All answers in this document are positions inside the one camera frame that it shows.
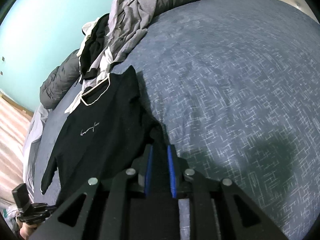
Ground grey jacket black cuffs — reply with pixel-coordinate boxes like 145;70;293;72
80;0;131;81

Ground black t-shirt white trim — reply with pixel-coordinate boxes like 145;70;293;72
41;65;181;240

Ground person's left hand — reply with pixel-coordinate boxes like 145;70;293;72
20;224;38;240

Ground blue patterned bed sheet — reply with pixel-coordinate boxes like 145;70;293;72
32;0;320;240

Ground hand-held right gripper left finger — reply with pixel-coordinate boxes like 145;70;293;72
29;144;153;240

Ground dark grey duvet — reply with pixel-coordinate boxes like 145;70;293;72
40;0;228;109

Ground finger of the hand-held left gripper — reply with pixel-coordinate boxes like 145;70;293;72
32;203;59;223

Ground white shirt black trim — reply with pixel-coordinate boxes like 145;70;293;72
76;17;101;56

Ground light grey blanket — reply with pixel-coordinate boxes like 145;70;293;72
22;104;53;198

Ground pink curtain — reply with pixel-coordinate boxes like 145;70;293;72
0;89;35;203

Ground cardboard plank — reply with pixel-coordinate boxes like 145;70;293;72
0;92;33;116

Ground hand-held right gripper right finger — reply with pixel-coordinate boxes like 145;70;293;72
167;144;288;240

